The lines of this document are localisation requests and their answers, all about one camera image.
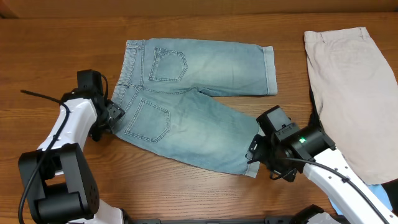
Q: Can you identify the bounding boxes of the light blue denim shorts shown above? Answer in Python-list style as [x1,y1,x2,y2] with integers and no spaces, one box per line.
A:
[112,39,278,177]

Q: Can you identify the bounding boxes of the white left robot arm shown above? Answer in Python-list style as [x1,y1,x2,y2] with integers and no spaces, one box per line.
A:
[18,70,131,223]

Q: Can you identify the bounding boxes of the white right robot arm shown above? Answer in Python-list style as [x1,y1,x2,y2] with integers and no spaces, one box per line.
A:
[246,106,397,223]

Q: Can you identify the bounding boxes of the light blue cloth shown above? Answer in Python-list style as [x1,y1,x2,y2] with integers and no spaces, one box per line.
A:
[329,184,393,216]

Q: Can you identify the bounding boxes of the beige shorts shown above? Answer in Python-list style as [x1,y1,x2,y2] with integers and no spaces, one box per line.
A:
[304,27,397,184]

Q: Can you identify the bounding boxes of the black garment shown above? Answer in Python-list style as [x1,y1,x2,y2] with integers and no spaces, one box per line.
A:
[308,89,397,215]

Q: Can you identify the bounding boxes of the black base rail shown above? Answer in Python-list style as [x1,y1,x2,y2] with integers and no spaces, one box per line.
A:
[124,216,297,224]

